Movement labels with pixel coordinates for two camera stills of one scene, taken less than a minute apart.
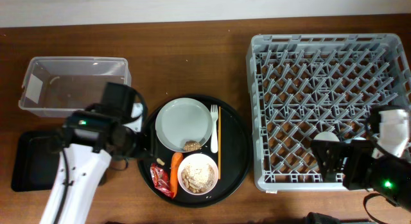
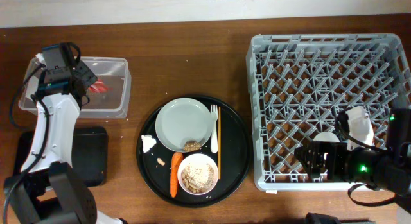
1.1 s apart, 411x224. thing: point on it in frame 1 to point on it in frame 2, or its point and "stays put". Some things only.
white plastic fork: (214, 137) stays put
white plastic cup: (326, 136) stays put
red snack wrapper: (161, 180) to (98, 87)
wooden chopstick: (219, 140) stays put
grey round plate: (182, 120) stays put
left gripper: (145, 142) to (85, 76)
